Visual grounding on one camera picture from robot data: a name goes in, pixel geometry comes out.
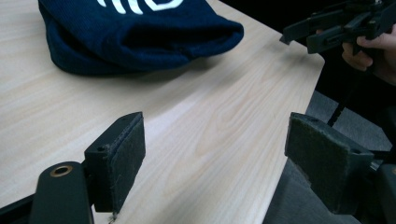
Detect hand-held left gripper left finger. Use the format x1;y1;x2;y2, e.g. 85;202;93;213
83;111;147;215

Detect navy blue knit beanie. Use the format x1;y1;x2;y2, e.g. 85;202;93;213
37;0;245;76

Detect black cable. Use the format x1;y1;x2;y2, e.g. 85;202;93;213
327;70;366;128

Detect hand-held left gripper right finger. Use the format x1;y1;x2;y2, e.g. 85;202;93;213
284;112;375;216

